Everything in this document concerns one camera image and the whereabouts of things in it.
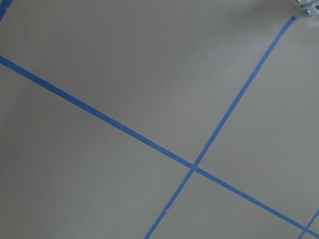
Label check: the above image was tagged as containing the aluminium frame post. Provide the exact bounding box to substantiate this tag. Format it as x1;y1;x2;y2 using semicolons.
296;0;319;17

